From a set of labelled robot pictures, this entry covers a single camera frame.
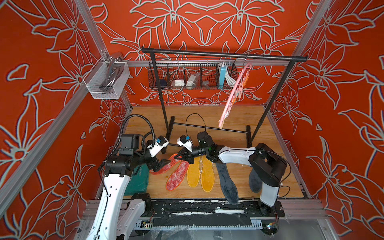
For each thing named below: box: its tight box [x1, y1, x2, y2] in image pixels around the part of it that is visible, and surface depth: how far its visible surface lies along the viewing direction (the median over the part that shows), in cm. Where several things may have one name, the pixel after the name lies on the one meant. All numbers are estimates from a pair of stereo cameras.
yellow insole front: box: [200, 155, 215, 193], surface depth 84 cm
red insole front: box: [165, 160, 190, 191], surface depth 85 cm
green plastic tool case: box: [124, 163, 149, 196], surface depth 78 cm
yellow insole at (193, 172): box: [186, 156, 201, 188], surface depth 86 cm
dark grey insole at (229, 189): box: [215, 162, 239, 205], surface depth 81 cm
